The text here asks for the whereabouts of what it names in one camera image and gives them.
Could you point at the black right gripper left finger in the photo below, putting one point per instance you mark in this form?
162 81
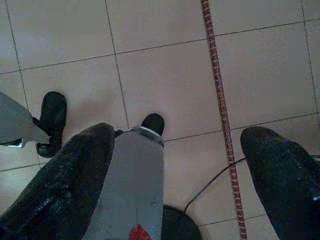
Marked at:
57 190

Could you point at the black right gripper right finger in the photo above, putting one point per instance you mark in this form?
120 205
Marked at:
287 187

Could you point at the black robot left foot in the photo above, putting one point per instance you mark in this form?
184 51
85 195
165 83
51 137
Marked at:
53 110

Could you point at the black robot foot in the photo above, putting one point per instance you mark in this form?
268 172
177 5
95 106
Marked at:
152 122
53 110

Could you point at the grey robot left leg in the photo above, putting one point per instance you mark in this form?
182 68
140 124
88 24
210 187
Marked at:
15 120

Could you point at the black round object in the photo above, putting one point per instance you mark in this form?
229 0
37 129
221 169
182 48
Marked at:
177 225

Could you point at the black robot right foot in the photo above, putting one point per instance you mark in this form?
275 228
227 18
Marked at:
152 122

